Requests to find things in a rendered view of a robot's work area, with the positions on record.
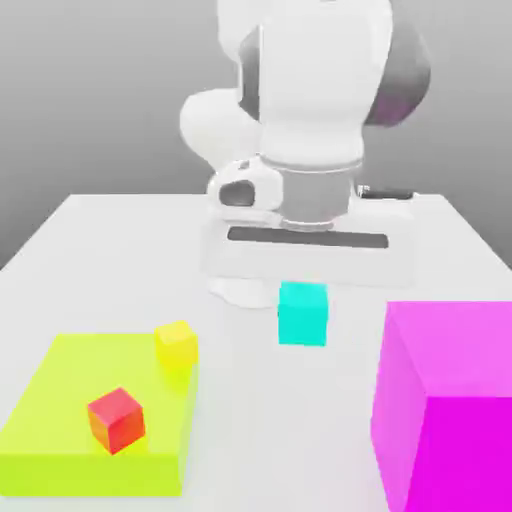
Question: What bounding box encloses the large lime box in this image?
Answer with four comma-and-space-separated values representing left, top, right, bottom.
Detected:
0, 332, 200, 498

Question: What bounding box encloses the large magenta box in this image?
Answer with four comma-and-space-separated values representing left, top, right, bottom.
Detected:
370, 300, 512, 512

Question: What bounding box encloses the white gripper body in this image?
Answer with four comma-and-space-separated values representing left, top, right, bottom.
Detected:
199, 194, 418, 289

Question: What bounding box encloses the small cyan cube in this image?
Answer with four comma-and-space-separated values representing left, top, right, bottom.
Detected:
277, 281, 329, 348

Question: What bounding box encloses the small yellow cube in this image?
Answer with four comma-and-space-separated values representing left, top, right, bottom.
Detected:
154, 319, 200, 373

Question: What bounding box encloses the small red cube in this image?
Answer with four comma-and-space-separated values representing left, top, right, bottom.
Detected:
87, 386, 147, 456

